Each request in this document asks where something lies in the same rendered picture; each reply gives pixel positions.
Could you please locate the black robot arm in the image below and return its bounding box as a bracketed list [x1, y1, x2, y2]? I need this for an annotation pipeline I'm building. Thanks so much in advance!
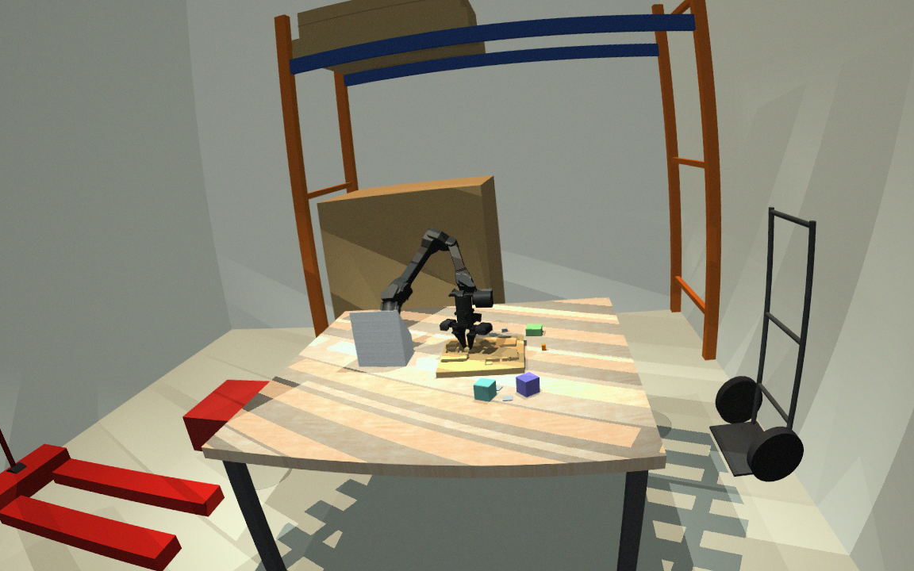
[380, 228, 493, 315]

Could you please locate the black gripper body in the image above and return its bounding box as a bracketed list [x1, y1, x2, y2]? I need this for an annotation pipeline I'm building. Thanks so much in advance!
[440, 308, 493, 335]

